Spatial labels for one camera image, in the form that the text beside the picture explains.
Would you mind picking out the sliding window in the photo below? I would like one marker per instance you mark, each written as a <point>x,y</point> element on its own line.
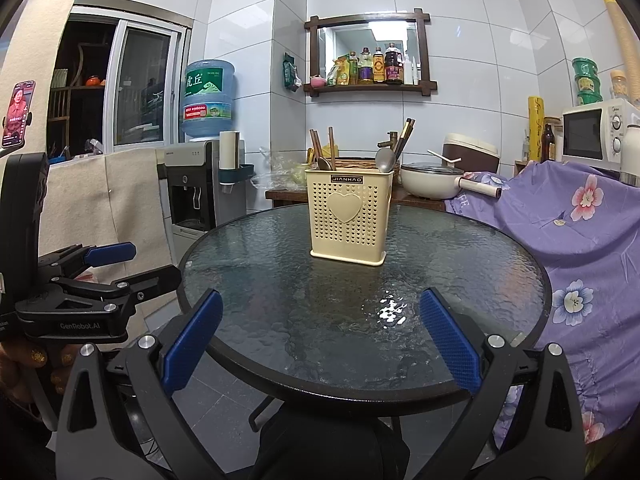
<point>145,85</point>

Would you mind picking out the person's left hand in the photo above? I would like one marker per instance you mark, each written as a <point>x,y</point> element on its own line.
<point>20,370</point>

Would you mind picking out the paper cup dispenser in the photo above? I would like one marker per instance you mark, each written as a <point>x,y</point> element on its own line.
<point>229,150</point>

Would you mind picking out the green wall packet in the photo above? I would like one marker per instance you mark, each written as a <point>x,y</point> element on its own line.
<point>291,74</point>

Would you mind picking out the white lidded pan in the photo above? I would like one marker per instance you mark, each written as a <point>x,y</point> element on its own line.
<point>425,182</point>

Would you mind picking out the green bottle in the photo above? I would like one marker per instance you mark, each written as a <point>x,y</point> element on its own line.
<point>353,71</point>

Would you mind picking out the tall beige paper cup stack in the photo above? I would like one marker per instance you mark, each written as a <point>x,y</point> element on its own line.
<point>622,35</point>

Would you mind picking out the blue water jug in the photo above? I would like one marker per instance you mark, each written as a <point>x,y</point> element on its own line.
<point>207,95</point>

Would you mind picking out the clear plastic bag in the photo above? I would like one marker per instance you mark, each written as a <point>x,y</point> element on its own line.
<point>280,172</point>

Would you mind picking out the white microwave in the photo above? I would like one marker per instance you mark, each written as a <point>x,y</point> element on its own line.
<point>582,132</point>

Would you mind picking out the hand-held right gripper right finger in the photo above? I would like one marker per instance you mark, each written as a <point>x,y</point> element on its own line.
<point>450,340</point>

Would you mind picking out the purple floral cloth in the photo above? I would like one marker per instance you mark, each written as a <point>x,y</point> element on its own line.
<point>590,260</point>

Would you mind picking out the wooden framed wall mirror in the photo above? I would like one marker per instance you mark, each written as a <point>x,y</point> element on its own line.
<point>425,50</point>

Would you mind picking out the set of wooden chopsticks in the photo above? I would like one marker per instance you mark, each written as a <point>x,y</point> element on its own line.
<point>331,145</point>

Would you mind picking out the dark sauce bottle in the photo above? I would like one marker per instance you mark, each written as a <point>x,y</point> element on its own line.
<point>393,67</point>

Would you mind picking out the metal spoon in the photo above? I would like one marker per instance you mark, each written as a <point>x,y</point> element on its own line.
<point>386,159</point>

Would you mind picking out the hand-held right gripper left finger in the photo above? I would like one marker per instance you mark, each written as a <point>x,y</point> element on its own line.
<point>192,340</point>

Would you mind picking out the white squeeze bottle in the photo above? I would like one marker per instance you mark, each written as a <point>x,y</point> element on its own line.
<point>408,72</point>
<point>416,75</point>

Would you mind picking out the white kettle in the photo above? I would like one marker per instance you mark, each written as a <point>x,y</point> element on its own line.
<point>631,155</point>

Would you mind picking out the yellow roll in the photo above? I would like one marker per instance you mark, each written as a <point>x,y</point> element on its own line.
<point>535,130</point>

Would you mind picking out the orange pot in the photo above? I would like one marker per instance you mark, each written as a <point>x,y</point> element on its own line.
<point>94,81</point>

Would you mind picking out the yellow packet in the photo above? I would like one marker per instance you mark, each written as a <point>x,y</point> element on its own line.
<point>339,72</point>

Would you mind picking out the orange label bottle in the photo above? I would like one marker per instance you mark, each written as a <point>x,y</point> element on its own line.
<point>378,69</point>

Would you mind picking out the grey water dispenser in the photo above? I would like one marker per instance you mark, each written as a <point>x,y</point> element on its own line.
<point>185,185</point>

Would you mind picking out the woven wash basin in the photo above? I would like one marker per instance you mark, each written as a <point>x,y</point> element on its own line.
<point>360,163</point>

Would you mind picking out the brown glass bottle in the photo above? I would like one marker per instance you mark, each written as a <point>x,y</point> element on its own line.
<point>548,145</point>

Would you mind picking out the pink bowl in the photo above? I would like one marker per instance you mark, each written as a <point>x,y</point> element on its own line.
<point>317,82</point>

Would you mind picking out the purple label bottle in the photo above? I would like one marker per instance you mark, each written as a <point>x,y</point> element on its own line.
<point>365,70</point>

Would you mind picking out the smartphone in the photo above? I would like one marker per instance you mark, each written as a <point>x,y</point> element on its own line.
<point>19,112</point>

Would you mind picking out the brown white rice cooker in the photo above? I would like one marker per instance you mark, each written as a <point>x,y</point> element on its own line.
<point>475,152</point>

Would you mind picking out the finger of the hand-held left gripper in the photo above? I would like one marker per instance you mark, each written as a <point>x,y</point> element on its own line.
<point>110,252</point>
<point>150,282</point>

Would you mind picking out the bronze faucet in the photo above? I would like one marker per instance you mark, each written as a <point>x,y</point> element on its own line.
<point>392,139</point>

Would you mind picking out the beige cloth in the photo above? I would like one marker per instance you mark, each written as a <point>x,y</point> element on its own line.
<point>115,200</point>

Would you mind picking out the yellow lidded jar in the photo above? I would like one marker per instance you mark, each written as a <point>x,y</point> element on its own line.
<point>618,87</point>

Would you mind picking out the wooden counter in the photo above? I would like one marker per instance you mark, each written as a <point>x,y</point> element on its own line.
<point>285,195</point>

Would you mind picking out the yellow soap bottle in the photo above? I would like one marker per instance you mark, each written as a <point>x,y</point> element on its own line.
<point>338,151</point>

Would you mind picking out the white rice ladle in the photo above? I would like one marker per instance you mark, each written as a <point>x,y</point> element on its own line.
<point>442,156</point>

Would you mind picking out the beige perforated utensil holder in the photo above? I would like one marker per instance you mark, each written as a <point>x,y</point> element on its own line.
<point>325,230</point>

